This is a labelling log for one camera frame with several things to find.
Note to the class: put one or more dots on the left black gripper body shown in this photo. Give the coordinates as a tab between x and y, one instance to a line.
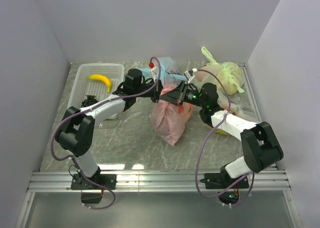
154	93

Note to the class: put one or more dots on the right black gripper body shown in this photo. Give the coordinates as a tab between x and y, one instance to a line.
186	95

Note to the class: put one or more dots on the pink plastic bag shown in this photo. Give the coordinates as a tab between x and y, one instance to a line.
169	120

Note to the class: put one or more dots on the single yellow banana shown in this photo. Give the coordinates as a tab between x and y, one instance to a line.
102	78

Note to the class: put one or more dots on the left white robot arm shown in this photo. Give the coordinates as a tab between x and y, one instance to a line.
75	132

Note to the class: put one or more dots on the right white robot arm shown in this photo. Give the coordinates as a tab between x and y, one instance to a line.
260	147

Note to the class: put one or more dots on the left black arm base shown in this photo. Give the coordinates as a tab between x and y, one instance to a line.
92	191

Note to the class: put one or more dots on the blue tied plastic bag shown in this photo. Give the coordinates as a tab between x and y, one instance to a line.
170	74

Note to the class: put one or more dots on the green tied plastic bag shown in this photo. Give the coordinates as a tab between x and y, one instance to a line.
229	73

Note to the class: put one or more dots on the clear bag of fruits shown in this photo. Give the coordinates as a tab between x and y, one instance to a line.
241	111

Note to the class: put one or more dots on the black grape bunch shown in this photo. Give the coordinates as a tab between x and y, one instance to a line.
90	100

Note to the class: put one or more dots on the white plastic basket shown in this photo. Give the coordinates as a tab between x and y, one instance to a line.
82	86

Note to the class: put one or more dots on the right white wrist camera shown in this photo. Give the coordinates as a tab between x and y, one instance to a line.
190	75

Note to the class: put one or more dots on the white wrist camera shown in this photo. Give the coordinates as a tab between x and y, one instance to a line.
190	75
155	73

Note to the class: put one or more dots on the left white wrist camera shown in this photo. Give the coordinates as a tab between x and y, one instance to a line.
155	73

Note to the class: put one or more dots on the aluminium mounting rail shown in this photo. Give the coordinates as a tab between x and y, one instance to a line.
152	181

